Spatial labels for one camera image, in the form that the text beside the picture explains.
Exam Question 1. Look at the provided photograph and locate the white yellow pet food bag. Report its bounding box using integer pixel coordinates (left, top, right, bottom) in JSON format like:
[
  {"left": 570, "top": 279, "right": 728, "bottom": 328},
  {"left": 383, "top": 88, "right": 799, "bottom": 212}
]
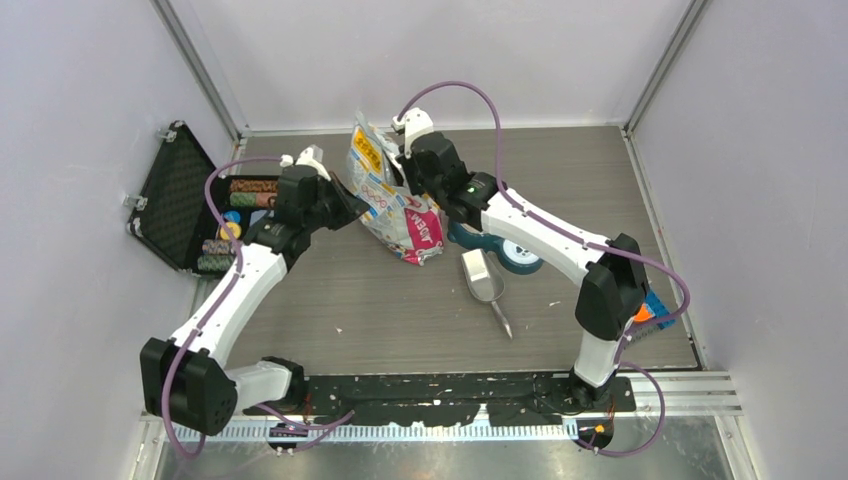
[{"left": 346, "top": 111, "right": 444, "bottom": 266}]

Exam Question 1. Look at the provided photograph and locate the metal food scoop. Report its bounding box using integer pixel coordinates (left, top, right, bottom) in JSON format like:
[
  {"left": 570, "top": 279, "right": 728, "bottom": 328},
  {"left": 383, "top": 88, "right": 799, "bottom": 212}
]
[{"left": 460, "top": 249, "right": 514, "bottom": 340}]

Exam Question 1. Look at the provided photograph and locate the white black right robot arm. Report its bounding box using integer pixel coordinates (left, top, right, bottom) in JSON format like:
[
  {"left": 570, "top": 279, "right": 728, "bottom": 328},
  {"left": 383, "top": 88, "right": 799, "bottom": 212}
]
[{"left": 398, "top": 130, "right": 649, "bottom": 411}]

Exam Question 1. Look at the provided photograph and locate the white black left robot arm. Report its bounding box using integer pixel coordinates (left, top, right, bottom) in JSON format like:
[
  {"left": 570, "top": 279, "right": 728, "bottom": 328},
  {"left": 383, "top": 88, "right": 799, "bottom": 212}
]
[{"left": 140, "top": 166, "right": 369, "bottom": 436}]

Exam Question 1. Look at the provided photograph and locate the teal double pet bowl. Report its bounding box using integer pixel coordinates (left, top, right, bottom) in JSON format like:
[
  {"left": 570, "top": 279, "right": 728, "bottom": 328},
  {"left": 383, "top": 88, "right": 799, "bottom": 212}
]
[{"left": 448, "top": 220, "right": 544, "bottom": 275}]

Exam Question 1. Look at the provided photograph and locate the green poker chip stack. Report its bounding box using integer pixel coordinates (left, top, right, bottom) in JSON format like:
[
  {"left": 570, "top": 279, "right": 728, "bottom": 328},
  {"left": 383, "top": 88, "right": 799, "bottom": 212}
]
[{"left": 229, "top": 192, "right": 277, "bottom": 209}]

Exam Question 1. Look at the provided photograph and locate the brown poker chip stack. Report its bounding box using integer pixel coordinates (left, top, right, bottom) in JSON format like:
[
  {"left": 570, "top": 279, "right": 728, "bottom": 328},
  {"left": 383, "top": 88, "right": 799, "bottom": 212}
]
[{"left": 229, "top": 179, "right": 278, "bottom": 194}]

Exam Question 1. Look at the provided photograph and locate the blue poker chip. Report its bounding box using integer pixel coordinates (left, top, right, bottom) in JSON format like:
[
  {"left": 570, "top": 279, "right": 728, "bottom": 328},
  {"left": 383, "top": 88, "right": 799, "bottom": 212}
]
[{"left": 222, "top": 210, "right": 241, "bottom": 224}]

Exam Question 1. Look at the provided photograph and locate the yellow poker chip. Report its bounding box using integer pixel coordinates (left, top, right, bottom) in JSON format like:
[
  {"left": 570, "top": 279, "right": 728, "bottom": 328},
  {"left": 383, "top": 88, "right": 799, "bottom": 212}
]
[{"left": 218, "top": 222, "right": 242, "bottom": 241}]

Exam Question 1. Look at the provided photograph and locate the striped poker chip stack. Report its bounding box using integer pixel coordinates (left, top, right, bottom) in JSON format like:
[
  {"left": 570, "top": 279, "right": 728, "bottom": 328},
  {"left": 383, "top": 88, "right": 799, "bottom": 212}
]
[{"left": 201, "top": 239, "right": 237, "bottom": 256}]

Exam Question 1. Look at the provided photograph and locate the green striped chip stack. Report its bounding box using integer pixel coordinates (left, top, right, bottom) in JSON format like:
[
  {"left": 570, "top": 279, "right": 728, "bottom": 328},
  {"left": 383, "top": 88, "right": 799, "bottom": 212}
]
[{"left": 197, "top": 254, "right": 236, "bottom": 273}]

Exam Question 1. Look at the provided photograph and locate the black foam-lined case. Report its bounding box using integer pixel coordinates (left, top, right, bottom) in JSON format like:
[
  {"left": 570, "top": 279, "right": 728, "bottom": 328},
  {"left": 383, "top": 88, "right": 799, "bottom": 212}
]
[{"left": 126, "top": 120, "right": 278, "bottom": 279}]

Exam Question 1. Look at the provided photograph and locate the orange toy brick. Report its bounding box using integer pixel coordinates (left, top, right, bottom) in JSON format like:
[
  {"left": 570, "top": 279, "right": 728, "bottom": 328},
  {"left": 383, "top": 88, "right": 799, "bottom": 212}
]
[{"left": 632, "top": 303, "right": 654, "bottom": 324}]

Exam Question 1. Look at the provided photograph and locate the blue toy brick block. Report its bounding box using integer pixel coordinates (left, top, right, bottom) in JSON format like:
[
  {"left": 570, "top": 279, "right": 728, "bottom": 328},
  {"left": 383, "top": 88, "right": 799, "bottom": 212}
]
[{"left": 645, "top": 290, "right": 676, "bottom": 330}]

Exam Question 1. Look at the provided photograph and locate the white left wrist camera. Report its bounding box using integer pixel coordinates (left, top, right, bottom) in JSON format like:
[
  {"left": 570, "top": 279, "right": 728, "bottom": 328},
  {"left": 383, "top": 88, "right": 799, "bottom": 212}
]
[{"left": 280, "top": 145, "right": 332, "bottom": 181}]

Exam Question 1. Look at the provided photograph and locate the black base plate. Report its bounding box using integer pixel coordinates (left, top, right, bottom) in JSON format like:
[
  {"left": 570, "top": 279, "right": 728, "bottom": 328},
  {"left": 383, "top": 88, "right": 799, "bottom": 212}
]
[{"left": 267, "top": 372, "right": 636, "bottom": 427}]

